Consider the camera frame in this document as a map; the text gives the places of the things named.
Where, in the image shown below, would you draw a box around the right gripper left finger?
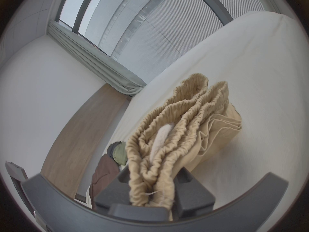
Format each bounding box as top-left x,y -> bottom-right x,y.
94,169 -> 132,209

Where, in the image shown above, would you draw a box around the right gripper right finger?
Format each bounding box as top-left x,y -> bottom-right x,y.
174,167 -> 215,214

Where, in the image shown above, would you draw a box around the tan shorts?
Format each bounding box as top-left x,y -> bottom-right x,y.
126,73 -> 242,220

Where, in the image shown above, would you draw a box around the bed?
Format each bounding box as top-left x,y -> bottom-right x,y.
40,11 -> 309,217

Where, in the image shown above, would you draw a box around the brown garment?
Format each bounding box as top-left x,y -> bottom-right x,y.
89,154 -> 121,208

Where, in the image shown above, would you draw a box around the white garment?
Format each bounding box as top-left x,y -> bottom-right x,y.
85,187 -> 94,208

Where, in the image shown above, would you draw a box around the green garment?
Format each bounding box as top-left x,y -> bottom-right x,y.
112,142 -> 129,166

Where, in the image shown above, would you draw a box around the grey-green curtain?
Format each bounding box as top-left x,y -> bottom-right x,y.
47,20 -> 147,97

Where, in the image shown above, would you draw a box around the window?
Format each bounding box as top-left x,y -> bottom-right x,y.
55,0 -> 268,66

